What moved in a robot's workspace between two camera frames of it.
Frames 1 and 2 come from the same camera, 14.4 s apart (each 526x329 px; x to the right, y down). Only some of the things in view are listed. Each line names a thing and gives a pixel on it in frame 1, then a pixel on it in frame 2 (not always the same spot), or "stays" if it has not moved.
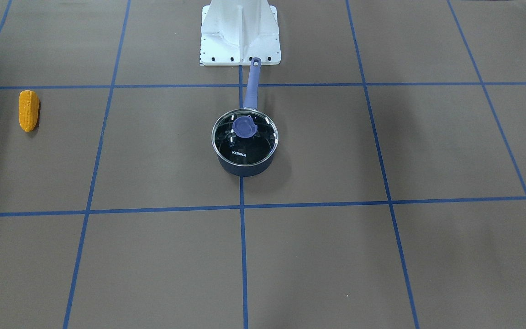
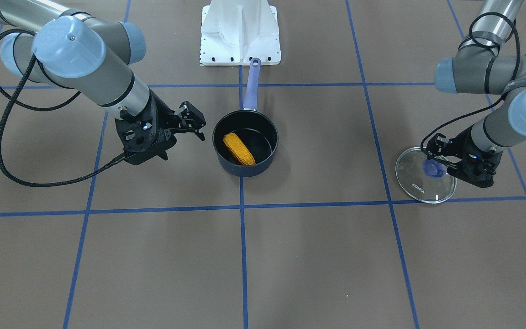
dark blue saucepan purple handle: (245, 141) stays
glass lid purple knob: (245, 137) to (428, 180)
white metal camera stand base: (234, 32) stays
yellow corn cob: (28, 109) to (238, 149)
